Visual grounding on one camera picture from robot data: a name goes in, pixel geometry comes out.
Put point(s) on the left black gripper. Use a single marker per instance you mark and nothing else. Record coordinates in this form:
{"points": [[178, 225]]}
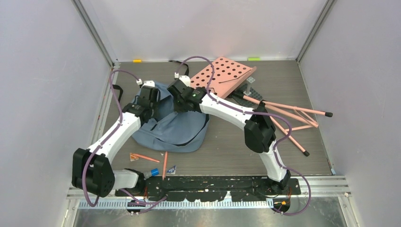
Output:
{"points": [[155, 113]]}

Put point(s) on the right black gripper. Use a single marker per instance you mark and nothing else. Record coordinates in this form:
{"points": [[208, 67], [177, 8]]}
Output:
{"points": [[178, 109]]}

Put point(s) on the blue fabric backpack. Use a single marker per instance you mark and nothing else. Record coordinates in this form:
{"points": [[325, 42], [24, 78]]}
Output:
{"points": [[172, 131]]}

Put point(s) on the orange pencil short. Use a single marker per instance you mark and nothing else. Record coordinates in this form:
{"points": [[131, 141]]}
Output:
{"points": [[147, 158]]}

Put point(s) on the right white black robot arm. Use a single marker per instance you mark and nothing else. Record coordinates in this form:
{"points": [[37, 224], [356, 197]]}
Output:
{"points": [[257, 125]]}

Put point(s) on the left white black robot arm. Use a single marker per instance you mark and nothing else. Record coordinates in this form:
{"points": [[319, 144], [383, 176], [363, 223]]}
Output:
{"points": [[92, 167]]}

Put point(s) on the pink perforated music stand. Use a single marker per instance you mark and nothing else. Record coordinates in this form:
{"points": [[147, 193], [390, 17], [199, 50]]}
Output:
{"points": [[230, 74]]}

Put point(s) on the dark grey lego plate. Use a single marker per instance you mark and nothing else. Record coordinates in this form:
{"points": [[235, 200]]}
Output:
{"points": [[246, 89]]}

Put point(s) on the orange pencil long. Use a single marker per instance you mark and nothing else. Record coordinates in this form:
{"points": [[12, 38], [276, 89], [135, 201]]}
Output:
{"points": [[164, 165]]}

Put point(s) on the small orange white eraser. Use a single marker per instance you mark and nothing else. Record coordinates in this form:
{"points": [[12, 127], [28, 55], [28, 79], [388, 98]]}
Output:
{"points": [[133, 157]]}

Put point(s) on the blue grey glue stick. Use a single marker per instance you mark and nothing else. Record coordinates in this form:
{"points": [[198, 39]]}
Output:
{"points": [[151, 173]]}

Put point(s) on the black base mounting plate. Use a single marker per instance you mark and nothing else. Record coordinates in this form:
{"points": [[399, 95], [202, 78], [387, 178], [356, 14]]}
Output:
{"points": [[210, 188]]}

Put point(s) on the aluminium front rail frame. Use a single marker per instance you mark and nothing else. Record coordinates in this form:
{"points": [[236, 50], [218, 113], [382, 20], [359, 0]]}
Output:
{"points": [[307, 188]]}

